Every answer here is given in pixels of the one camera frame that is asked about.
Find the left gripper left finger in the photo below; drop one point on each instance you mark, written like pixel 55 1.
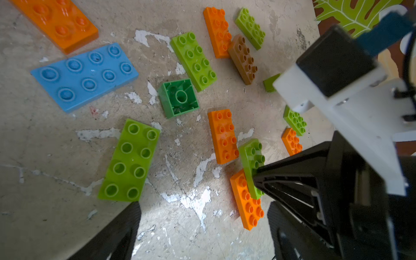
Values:
pixel 116 241

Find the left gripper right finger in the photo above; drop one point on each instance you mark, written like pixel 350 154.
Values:
pixel 293 240

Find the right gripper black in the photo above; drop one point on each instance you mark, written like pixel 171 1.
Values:
pixel 332 190

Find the orange lego brick long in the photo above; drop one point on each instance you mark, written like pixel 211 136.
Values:
pixel 250 209

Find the small orange lego brick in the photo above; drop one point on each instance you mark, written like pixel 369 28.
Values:
pixel 291 142

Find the small lime lego brick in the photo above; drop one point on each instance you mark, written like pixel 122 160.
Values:
pixel 295 121

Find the small green lego piece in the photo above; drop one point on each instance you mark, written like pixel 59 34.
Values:
pixel 268 83

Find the dark green square lego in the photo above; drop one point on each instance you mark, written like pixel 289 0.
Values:
pixel 178 97

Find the tan lego brick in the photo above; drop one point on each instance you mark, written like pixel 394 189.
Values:
pixel 244 62

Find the blue flat lego plate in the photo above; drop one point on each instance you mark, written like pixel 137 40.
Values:
pixel 79 80

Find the orange flat lego plate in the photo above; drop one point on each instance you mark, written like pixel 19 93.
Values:
pixel 61 21

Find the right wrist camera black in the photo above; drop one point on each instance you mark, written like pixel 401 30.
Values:
pixel 342 78

